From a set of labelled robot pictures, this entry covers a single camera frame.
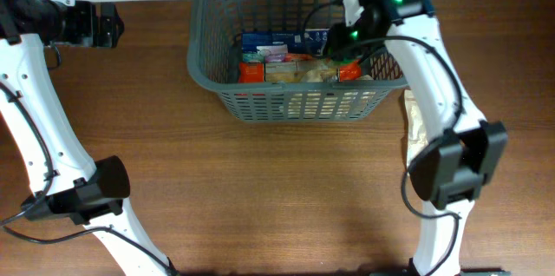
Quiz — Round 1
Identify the green lid spice jar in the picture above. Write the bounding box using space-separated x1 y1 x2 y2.
323 23 369 62

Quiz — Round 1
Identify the blue tea box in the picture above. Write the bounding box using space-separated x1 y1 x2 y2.
241 29 328 62

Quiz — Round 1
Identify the beige powder bag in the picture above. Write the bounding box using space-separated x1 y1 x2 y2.
267 76 382 122

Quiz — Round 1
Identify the orange spaghetti package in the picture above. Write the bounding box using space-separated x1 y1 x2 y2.
238 59 370 83

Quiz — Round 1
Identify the beige food pouch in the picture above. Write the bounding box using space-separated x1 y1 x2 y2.
403 89 428 166

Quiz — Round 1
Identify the grey plastic basket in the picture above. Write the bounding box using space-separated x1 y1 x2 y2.
187 0 407 122

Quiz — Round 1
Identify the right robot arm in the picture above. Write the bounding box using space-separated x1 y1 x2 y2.
325 0 508 275

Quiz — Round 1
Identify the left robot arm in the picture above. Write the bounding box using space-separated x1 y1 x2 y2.
1 0 176 275

